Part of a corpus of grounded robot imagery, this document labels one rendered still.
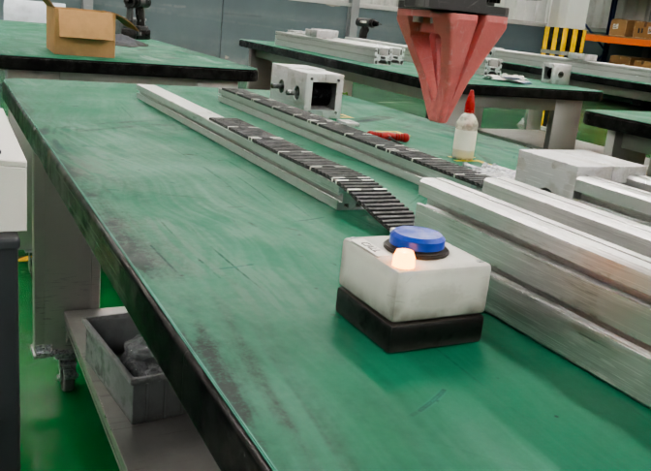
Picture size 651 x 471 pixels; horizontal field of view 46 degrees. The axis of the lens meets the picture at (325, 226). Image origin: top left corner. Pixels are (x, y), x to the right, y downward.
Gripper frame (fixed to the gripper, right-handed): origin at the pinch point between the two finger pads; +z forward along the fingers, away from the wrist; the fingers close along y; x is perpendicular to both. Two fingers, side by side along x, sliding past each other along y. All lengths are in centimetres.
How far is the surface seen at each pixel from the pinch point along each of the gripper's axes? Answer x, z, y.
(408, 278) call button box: -4.0, 10.7, -3.6
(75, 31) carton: 231, 7, 15
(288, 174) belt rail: 46.0, 14.9, 10.5
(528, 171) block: 19.0, 8.7, 26.6
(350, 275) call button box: 2.2, 12.6, -4.5
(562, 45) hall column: 592, 2, 577
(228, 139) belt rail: 71, 15, 11
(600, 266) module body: -9.7, 8.8, 7.5
